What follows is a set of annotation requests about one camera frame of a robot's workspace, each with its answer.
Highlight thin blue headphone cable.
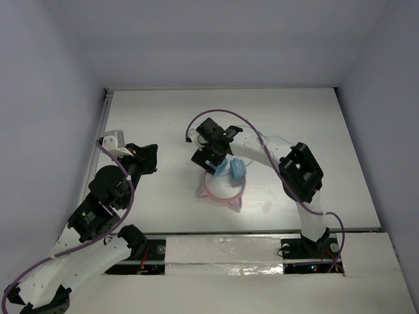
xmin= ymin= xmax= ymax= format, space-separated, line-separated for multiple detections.
xmin=209 ymin=126 xmax=294 ymax=177

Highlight pink blue cat-ear headphones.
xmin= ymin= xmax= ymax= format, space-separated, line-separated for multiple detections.
xmin=196 ymin=158 xmax=247 ymax=212

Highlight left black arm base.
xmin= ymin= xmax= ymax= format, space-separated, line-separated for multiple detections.
xmin=105 ymin=224 xmax=166 ymax=275

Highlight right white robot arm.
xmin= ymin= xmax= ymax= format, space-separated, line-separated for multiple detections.
xmin=185 ymin=118 xmax=328 ymax=257

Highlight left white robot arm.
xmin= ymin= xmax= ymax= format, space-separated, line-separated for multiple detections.
xmin=1 ymin=139 xmax=158 ymax=313

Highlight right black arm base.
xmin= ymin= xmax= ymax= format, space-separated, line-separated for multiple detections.
xmin=276 ymin=230 xmax=344 ymax=275

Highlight white foam front panel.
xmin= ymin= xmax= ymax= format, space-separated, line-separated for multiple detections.
xmin=164 ymin=235 xmax=283 ymax=276

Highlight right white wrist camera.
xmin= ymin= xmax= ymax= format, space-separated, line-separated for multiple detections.
xmin=185 ymin=128 xmax=200 ymax=145

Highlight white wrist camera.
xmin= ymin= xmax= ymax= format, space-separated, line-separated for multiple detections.
xmin=101 ymin=130 xmax=130 ymax=158
xmin=185 ymin=128 xmax=200 ymax=145

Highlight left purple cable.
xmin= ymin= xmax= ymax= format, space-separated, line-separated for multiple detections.
xmin=0 ymin=139 xmax=136 ymax=314

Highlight purple cable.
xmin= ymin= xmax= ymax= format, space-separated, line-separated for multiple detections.
xmin=185 ymin=109 xmax=346 ymax=274
xmin=0 ymin=139 xmax=136 ymax=314

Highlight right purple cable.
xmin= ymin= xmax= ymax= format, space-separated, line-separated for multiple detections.
xmin=185 ymin=109 xmax=346 ymax=274

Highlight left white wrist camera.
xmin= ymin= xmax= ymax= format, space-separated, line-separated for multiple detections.
xmin=101 ymin=130 xmax=130 ymax=158

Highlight aluminium rail left edge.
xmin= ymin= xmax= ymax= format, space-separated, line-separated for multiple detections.
xmin=77 ymin=88 xmax=114 ymax=205

